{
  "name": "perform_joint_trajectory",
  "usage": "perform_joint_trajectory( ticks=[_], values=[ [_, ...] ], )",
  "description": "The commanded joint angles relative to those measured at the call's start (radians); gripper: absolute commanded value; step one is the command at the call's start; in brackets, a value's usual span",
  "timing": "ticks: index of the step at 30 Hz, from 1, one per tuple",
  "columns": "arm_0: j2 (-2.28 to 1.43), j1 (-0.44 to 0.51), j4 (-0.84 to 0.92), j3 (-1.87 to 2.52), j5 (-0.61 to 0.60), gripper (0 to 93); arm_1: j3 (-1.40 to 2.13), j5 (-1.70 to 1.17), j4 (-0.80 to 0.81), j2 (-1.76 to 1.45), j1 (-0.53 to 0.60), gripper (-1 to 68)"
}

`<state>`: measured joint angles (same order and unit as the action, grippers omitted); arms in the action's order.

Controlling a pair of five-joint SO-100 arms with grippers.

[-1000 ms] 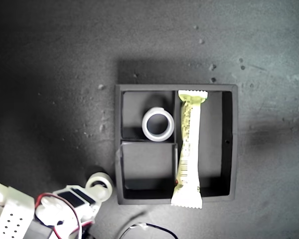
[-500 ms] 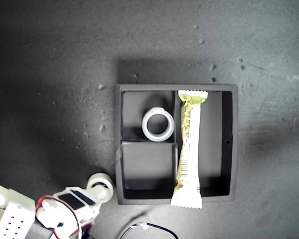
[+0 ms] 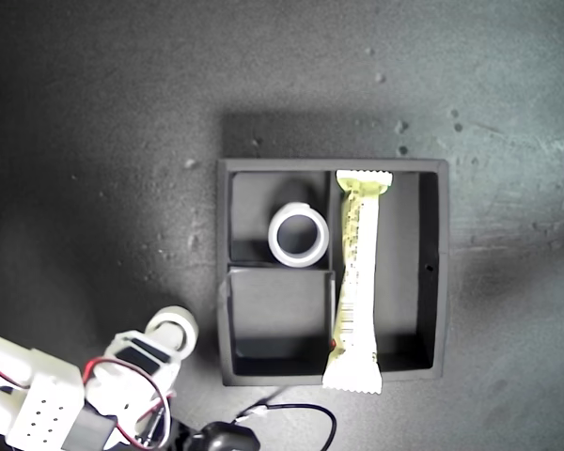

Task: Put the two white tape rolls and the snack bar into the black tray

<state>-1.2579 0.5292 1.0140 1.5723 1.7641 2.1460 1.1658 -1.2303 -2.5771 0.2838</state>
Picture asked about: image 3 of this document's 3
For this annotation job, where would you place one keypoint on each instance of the large white tape roll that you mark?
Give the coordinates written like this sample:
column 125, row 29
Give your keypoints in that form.
column 277, row 235

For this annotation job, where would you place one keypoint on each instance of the white tape roll green core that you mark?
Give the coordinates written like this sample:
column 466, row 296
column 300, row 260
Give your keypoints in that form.
column 169, row 314

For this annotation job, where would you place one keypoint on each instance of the black compartment tray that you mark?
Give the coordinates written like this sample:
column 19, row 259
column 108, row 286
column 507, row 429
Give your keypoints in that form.
column 404, row 282

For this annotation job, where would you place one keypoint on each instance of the snack bar printed wrapper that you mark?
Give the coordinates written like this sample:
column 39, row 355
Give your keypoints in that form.
column 362, row 282

